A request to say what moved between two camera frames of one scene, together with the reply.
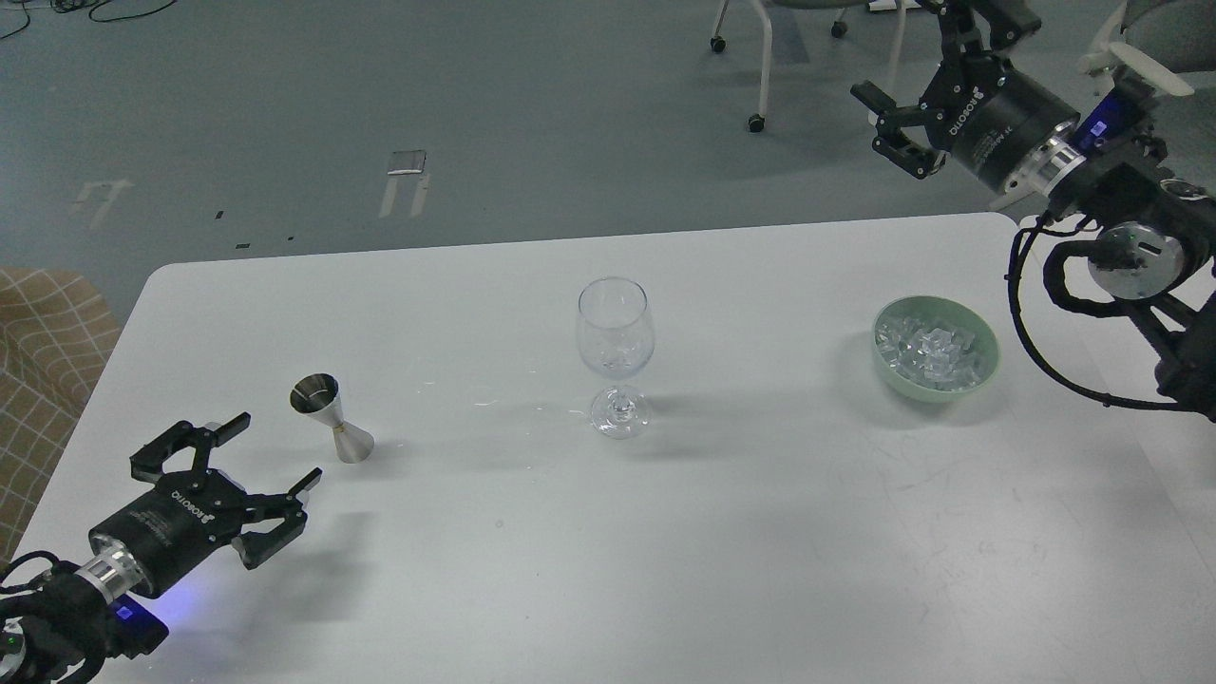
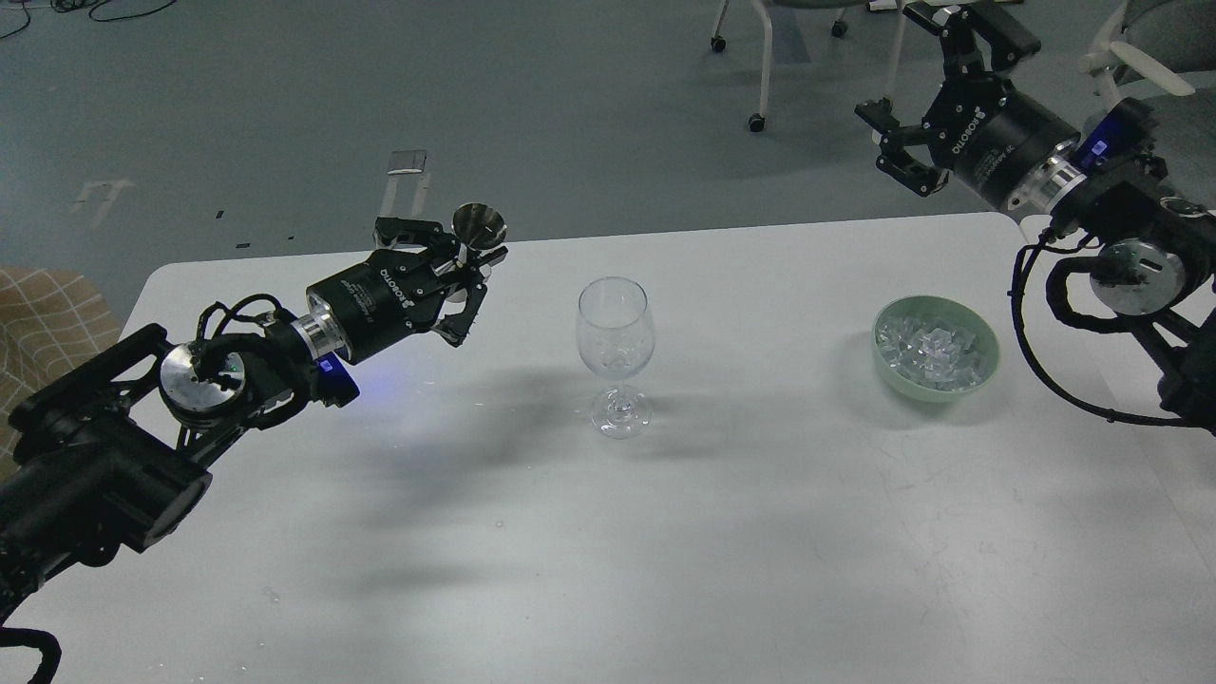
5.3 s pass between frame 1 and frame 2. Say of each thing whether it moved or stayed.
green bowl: stayed
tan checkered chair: stayed
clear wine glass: stayed
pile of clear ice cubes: stayed
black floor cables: stayed
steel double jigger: moved
